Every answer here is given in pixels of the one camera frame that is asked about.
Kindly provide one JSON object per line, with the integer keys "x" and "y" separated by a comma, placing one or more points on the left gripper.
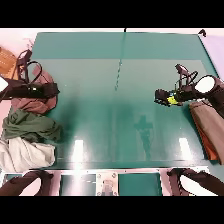
{"x": 51, "y": 90}

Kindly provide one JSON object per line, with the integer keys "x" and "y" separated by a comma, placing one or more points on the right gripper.
{"x": 165, "y": 96}

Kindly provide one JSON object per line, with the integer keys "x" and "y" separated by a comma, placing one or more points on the brown T-shirt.
{"x": 33, "y": 105}

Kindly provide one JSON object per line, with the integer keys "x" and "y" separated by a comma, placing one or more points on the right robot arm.
{"x": 208, "y": 87}

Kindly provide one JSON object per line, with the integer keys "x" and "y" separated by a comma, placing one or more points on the dark green garment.
{"x": 28, "y": 126}

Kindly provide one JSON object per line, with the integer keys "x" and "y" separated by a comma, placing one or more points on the grey folded garment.
{"x": 211, "y": 126}

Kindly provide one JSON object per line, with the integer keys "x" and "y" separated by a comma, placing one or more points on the orange-brown folded garment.
{"x": 208, "y": 150}

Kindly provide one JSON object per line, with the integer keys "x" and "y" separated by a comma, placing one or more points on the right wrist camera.
{"x": 183, "y": 71}

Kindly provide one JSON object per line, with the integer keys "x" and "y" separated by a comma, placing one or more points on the silver frame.
{"x": 106, "y": 181}

